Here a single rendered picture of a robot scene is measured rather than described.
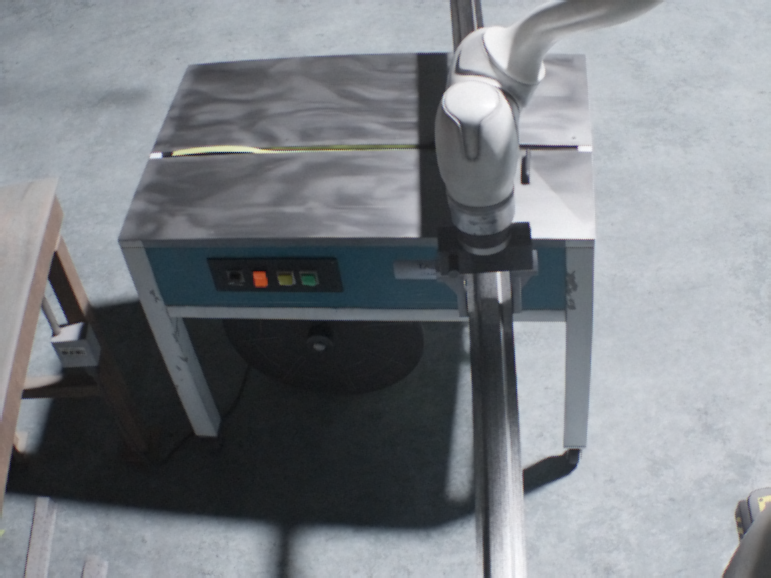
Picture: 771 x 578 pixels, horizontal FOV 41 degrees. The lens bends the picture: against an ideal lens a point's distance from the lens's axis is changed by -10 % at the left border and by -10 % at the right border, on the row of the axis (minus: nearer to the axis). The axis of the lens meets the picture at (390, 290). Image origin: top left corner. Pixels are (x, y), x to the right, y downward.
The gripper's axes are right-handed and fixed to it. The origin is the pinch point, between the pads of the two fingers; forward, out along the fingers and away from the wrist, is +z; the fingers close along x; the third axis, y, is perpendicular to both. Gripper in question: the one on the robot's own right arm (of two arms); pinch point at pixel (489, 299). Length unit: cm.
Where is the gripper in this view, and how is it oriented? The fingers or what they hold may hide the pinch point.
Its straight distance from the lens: 167.5
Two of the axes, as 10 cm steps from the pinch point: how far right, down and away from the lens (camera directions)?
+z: 1.1, 6.7, 7.3
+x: 9.9, -0.7, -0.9
